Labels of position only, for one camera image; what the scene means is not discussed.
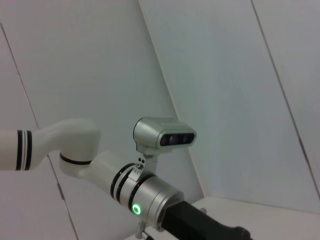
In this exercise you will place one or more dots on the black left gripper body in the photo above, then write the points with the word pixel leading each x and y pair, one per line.
pixel 195 225

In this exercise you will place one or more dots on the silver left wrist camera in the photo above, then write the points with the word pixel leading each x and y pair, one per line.
pixel 147 135

